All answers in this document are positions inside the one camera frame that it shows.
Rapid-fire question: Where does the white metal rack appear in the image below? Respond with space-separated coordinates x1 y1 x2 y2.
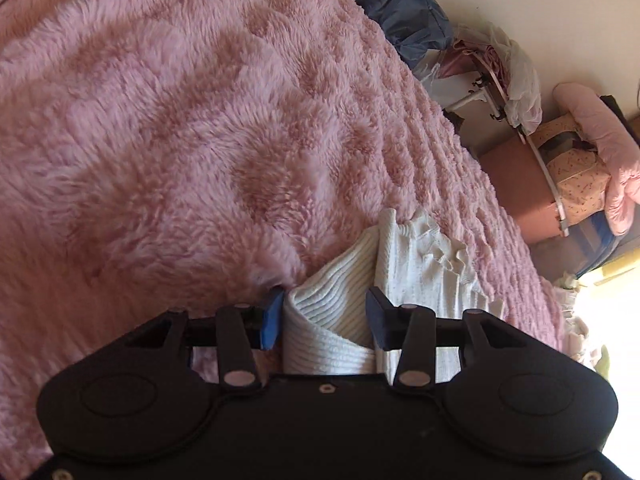
442 55 508 123

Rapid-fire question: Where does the blue striped storage bag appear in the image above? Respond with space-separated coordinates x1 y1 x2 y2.
569 209 628 278

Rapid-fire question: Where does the clear plastic bag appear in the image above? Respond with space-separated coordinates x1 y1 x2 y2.
452 24 544 133

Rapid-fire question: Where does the white ruffled bedding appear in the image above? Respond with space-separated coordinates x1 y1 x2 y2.
554 270 618 376

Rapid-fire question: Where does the floral fabric bag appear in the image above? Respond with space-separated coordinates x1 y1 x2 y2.
531 114 615 228

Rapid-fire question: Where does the blue fabric bag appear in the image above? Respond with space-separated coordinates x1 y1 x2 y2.
341 0 457 72

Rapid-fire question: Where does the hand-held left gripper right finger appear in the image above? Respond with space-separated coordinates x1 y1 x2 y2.
366 286 521 390

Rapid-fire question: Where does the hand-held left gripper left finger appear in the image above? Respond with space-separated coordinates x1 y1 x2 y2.
124 287 287 393

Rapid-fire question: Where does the white cable knit sweater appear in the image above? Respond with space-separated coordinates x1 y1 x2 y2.
281 207 506 377

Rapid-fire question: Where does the pink fluffy blanket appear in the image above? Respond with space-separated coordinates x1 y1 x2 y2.
0 0 576 453

